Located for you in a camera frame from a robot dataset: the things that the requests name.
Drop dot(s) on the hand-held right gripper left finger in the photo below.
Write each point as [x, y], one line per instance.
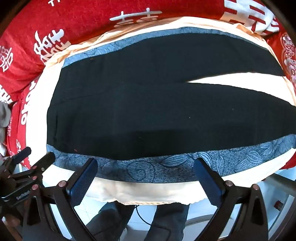
[81, 184]

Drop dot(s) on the person's right leg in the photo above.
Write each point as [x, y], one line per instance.
[168, 220]

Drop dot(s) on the red quilt with white characters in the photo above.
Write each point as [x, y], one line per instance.
[81, 20]

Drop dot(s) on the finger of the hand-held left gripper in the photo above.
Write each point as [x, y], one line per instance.
[44, 161]
[22, 154]

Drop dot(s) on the grey metal bed rail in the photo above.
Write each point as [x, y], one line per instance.
[279, 179]

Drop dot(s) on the grey cloth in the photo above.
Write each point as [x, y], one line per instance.
[4, 114]

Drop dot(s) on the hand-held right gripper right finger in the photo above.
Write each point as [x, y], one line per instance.
[208, 183]

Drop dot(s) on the red embroidered pillow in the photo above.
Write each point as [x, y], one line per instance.
[288, 53]

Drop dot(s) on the cream blanket with blue border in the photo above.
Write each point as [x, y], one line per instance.
[111, 192]

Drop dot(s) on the person's legs dark trousers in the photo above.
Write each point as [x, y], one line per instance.
[108, 222]

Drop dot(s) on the black pants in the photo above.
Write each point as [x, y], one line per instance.
[138, 104]

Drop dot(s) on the small red object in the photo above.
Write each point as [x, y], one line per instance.
[278, 205]

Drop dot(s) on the person's left hand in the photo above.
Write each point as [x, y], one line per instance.
[10, 222]

